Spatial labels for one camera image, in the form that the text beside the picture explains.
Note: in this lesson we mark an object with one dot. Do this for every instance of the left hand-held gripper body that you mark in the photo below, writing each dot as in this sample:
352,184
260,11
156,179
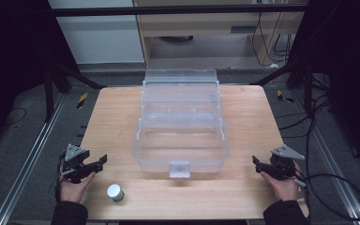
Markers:
75,170

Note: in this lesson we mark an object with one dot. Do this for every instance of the person's right hand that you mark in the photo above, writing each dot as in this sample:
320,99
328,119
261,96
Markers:
286,189

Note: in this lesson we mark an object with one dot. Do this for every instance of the white cabinet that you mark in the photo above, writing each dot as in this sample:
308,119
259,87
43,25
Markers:
100,37

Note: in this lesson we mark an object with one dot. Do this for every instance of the aluminium floor rail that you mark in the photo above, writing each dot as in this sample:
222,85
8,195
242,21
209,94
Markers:
334,162
28,162

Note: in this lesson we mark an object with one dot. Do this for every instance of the black metal stand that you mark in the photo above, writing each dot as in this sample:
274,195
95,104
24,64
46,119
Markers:
307,87
49,93

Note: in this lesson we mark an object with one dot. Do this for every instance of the light wooden cabinet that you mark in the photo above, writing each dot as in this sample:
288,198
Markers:
206,28

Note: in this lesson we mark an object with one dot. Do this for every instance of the black curtain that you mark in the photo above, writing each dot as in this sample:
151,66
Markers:
12,62
347,62

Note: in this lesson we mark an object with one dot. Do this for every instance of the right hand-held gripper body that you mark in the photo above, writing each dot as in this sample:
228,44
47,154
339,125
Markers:
282,167

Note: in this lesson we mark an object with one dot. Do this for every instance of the clear plastic tiered storage box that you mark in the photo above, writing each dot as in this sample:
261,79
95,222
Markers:
181,146

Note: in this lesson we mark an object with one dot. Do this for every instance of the person's left hand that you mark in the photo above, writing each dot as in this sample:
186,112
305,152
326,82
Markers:
72,191

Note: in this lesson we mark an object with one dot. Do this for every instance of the yellow black floor tape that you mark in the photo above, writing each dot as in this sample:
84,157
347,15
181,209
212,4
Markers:
82,100
283,97

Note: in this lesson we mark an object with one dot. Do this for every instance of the black horizontal frame bar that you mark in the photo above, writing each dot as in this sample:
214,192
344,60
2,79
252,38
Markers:
168,10

